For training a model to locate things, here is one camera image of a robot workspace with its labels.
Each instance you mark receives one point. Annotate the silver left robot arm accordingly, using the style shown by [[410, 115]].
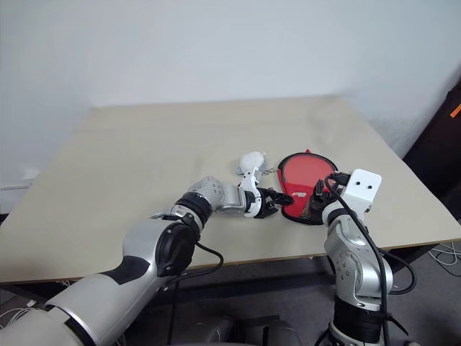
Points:
[[144, 245]]

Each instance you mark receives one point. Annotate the dark rounded shape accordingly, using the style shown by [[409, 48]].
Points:
[[270, 333]]

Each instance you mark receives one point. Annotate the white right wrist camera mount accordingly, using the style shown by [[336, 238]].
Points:
[[362, 192]]

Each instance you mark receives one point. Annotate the orange tag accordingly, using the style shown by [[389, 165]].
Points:
[[456, 110]]

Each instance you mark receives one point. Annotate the black cabinet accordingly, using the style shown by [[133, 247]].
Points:
[[432, 162]]

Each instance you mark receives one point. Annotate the black table frame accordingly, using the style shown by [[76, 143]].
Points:
[[252, 281]]

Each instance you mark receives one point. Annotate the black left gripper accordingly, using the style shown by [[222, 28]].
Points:
[[266, 208]]

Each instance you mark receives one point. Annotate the grey rounded shape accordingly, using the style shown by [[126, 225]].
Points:
[[216, 329]]

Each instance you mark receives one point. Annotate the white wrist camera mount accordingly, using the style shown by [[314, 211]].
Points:
[[362, 192], [248, 182]]

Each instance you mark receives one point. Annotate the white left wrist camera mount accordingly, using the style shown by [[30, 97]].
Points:
[[248, 182]]

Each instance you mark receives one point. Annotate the small white grey pouch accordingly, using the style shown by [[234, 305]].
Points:
[[250, 159]]

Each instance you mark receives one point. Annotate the red black paddle case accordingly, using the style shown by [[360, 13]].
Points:
[[293, 208]]

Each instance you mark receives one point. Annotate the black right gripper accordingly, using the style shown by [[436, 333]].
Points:
[[329, 198]]

